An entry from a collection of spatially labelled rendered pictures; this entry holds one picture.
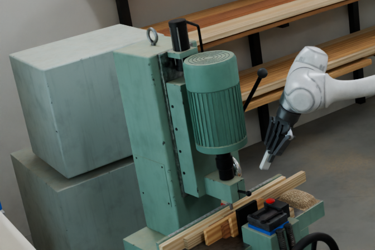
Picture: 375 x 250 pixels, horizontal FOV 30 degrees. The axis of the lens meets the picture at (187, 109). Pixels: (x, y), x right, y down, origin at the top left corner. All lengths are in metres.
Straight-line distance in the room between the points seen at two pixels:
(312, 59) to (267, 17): 2.51
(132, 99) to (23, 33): 1.99
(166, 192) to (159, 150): 0.17
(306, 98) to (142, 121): 0.73
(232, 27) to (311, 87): 2.52
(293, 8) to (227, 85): 2.63
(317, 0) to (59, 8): 1.75
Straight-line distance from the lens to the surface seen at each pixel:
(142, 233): 2.74
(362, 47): 5.37
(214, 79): 2.20
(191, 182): 2.47
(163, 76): 2.37
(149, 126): 2.48
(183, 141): 2.41
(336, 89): 2.06
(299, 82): 2.02
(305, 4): 4.89
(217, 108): 2.23
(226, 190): 2.39
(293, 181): 2.67
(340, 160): 5.02
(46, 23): 4.45
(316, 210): 2.56
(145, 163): 2.58
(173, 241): 2.35
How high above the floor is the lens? 2.10
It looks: 19 degrees down
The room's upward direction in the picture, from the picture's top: 9 degrees counter-clockwise
